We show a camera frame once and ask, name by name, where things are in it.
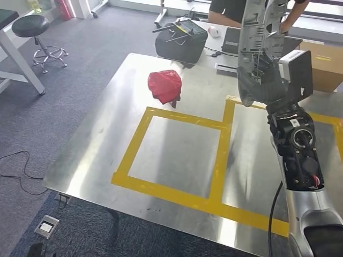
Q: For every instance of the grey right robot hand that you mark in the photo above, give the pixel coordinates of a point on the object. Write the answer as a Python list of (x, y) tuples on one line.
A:
[(273, 90)]

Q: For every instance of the grey plastic wheel hubcap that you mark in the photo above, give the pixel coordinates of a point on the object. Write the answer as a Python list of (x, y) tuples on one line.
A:
[(257, 28)]

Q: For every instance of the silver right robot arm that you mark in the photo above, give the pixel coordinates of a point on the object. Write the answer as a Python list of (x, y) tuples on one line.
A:
[(302, 156)]

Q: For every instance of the steel top workbench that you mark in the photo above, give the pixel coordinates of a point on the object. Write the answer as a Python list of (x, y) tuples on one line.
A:
[(174, 152)]

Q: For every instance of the silver desk socket panel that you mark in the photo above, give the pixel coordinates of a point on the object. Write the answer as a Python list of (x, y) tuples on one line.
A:
[(226, 69)]

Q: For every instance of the yellow tape grid marking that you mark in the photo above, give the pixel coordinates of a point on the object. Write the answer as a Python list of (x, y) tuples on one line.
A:
[(222, 149)]

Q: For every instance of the white computer mouse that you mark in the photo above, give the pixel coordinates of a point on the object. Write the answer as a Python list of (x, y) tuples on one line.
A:
[(214, 32)]

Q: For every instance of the person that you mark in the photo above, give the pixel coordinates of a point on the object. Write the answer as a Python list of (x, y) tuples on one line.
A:
[(227, 9)]

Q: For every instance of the black carrying case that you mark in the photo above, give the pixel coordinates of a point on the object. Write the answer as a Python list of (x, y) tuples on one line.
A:
[(182, 49)]

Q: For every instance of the radio remote controller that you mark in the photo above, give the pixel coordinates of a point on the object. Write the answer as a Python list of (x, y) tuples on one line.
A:
[(187, 27)]

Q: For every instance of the red cloth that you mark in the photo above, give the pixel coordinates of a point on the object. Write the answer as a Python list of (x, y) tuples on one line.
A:
[(165, 87)]

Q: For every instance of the white wheeled stand base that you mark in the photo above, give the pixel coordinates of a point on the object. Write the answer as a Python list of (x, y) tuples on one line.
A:
[(85, 7)]

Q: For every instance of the metal floor socket box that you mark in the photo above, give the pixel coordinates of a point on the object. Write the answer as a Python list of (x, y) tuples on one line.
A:
[(63, 200), (47, 227)]

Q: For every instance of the black round stool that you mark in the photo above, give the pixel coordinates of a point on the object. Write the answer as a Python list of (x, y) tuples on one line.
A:
[(30, 25)]

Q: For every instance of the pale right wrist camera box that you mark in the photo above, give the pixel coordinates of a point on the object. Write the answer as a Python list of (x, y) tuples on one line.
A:
[(300, 74)]

